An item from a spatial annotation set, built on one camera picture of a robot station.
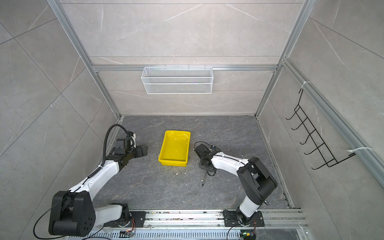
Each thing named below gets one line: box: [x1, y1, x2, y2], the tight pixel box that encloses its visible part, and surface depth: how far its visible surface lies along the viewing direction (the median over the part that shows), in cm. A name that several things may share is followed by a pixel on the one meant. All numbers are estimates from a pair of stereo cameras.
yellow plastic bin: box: [158, 130, 191, 167], surface depth 99 cm
